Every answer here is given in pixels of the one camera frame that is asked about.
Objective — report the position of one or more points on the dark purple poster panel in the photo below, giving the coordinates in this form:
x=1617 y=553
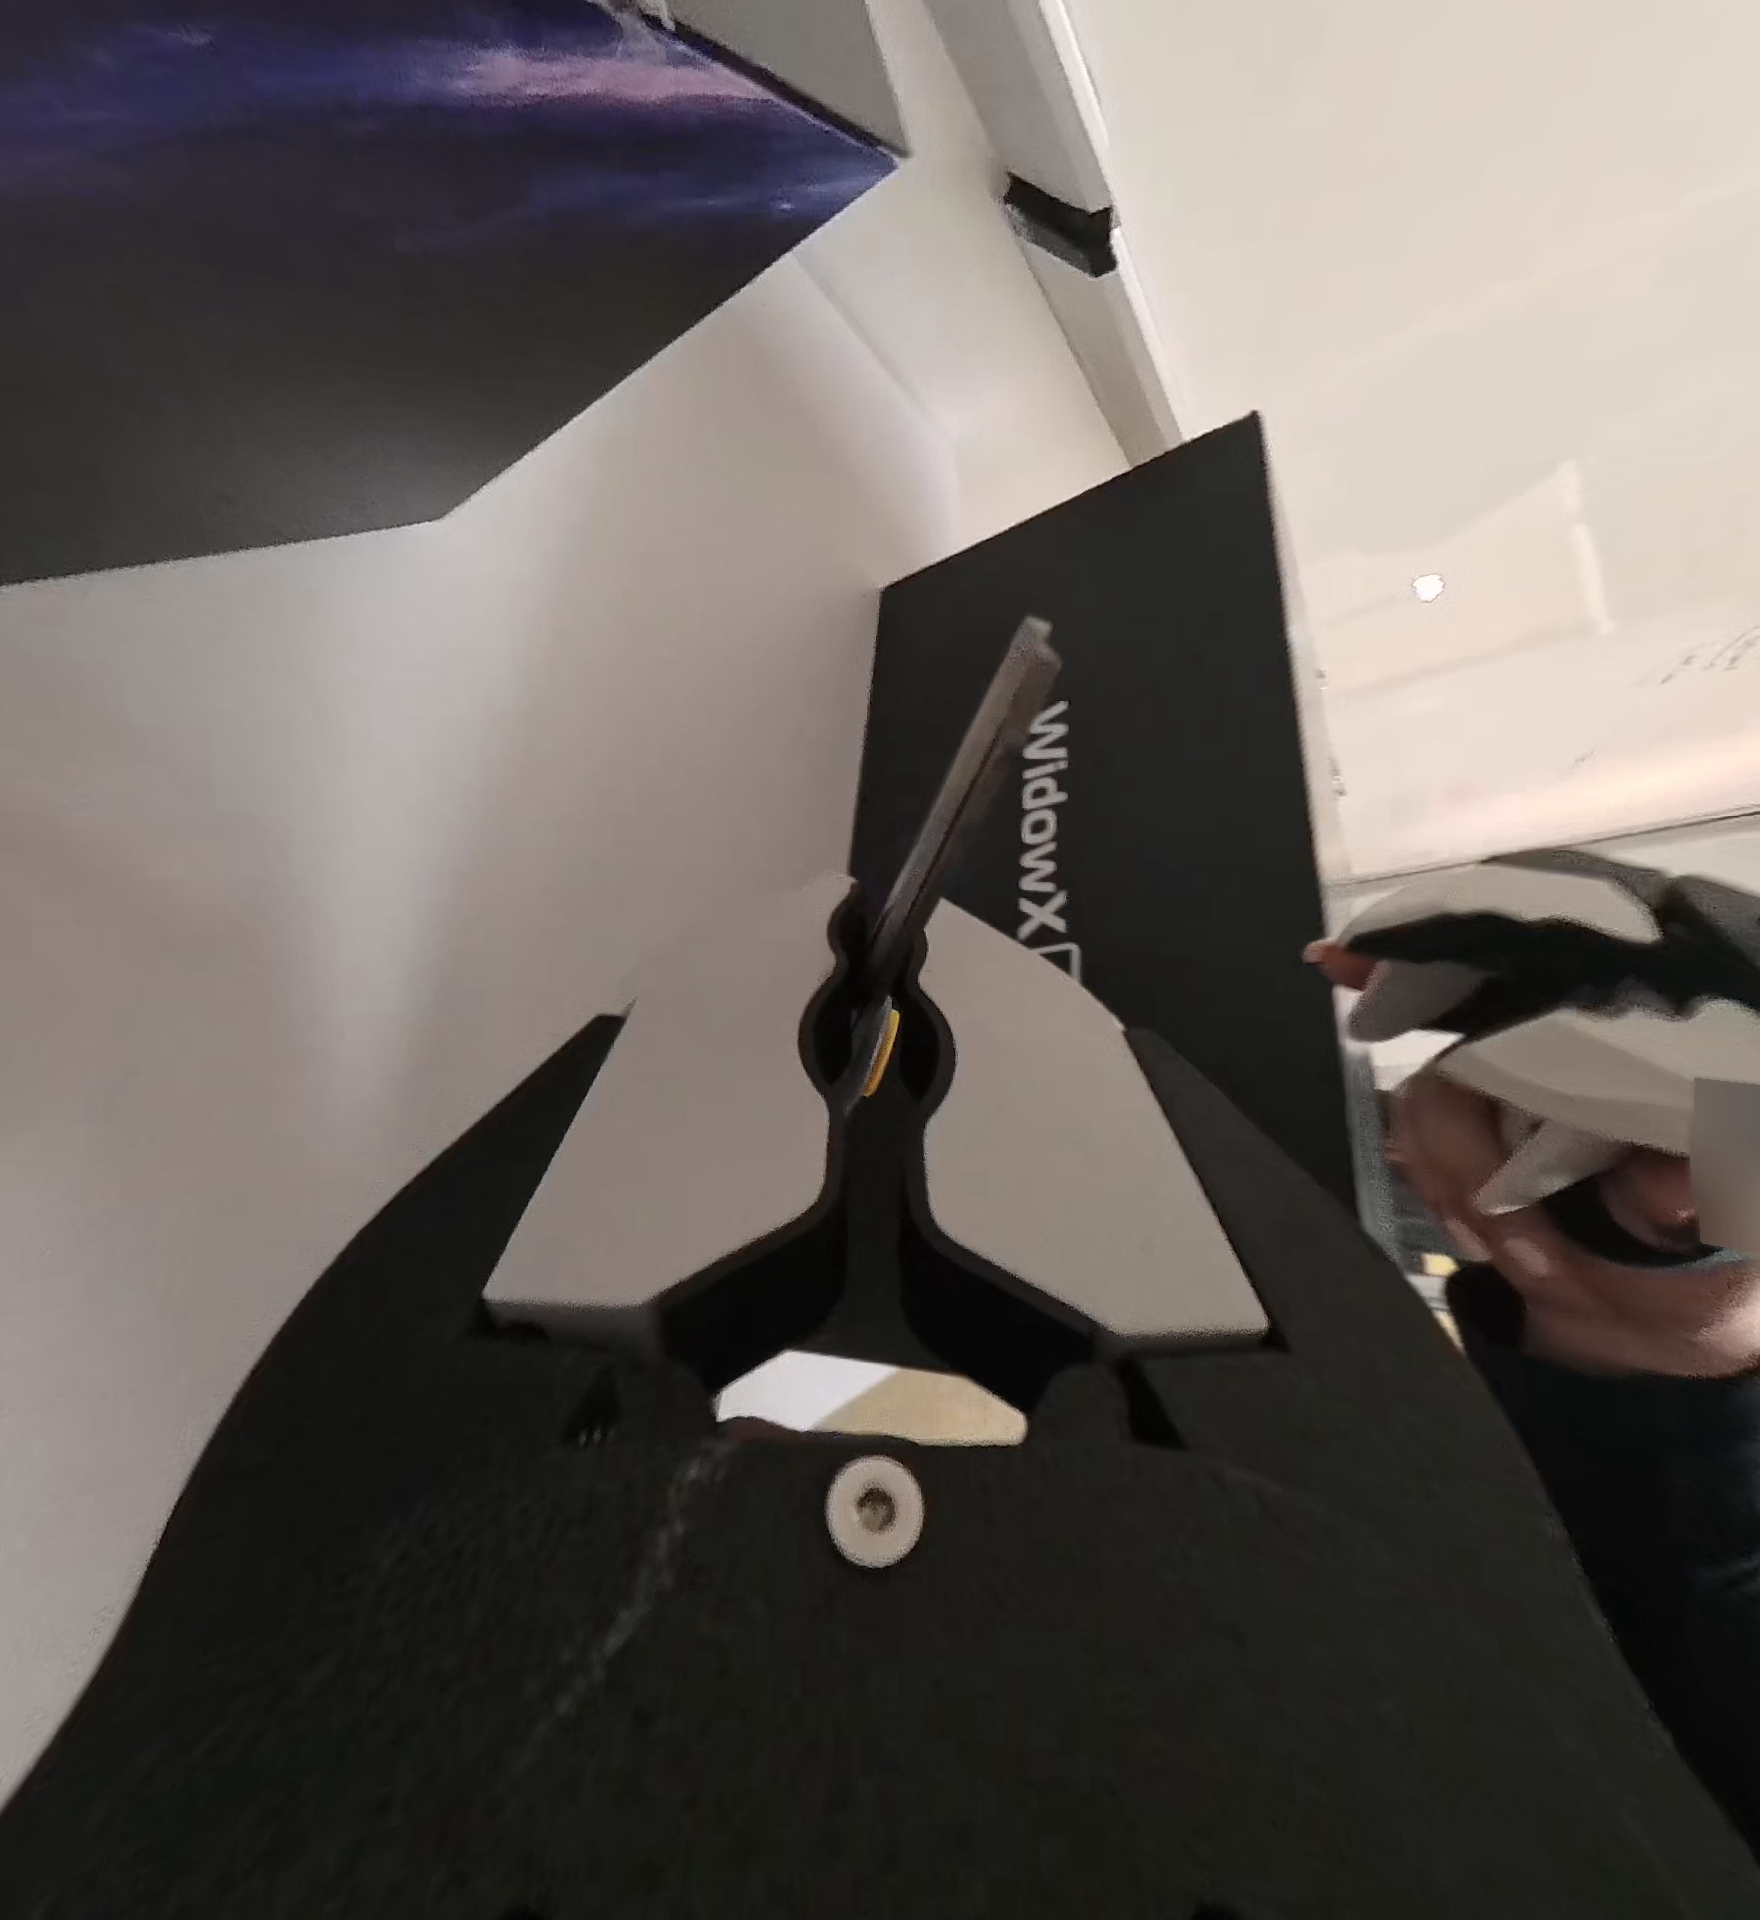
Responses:
x=224 y=301

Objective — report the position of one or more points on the white frame rail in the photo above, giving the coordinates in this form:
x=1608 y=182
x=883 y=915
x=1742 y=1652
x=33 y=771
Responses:
x=1105 y=343

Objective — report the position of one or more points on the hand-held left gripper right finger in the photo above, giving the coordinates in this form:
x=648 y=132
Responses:
x=1072 y=1167

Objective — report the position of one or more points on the black box with white lettering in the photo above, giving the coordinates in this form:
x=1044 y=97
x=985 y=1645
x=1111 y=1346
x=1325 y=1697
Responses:
x=1168 y=599

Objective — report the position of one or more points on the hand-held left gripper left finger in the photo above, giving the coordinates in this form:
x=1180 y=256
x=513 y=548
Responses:
x=673 y=1138

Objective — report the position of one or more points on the person's right hand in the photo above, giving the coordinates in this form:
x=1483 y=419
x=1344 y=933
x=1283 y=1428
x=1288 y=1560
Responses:
x=1599 y=1304

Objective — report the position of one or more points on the person's right forearm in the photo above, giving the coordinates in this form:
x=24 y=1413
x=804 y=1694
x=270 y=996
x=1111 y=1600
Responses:
x=1722 y=1574

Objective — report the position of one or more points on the black bracket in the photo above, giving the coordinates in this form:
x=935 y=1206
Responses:
x=1062 y=228

